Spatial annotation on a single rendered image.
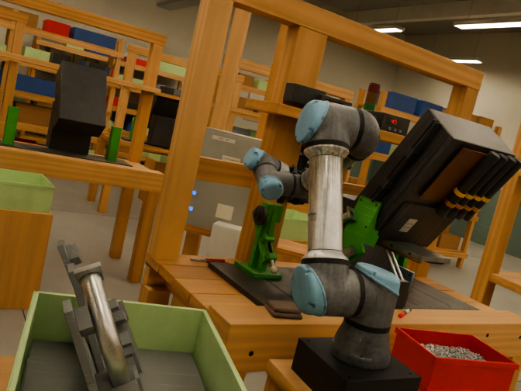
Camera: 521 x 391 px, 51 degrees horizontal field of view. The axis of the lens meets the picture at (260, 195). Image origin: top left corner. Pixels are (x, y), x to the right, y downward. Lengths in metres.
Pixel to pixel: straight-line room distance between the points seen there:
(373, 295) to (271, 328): 0.40
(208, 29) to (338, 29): 0.57
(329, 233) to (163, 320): 0.47
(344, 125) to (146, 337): 0.72
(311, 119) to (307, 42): 0.89
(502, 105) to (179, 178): 11.44
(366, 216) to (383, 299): 0.76
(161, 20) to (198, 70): 10.16
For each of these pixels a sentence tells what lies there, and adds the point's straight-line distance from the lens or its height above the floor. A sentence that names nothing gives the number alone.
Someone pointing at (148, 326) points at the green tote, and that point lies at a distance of 1.42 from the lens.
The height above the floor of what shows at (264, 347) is 0.83.
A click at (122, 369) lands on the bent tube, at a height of 1.06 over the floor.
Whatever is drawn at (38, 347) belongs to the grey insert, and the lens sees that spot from 1.38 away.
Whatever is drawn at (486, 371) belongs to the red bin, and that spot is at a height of 0.89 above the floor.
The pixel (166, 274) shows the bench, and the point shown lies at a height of 0.87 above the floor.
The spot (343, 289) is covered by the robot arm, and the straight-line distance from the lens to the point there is 1.30.
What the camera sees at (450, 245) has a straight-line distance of 8.77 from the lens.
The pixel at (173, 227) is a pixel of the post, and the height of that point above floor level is 1.01.
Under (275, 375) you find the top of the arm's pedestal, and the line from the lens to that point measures 1.49.
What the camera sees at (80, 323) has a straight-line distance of 0.85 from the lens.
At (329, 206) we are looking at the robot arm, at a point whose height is 1.30.
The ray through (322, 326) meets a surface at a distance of 1.74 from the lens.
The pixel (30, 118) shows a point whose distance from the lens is 8.53.
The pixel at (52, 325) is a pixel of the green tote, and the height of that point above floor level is 0.88.
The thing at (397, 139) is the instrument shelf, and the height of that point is 1.52.
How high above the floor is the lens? 1.45
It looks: 7 degrees down
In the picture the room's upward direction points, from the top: 13 degrees clockwise
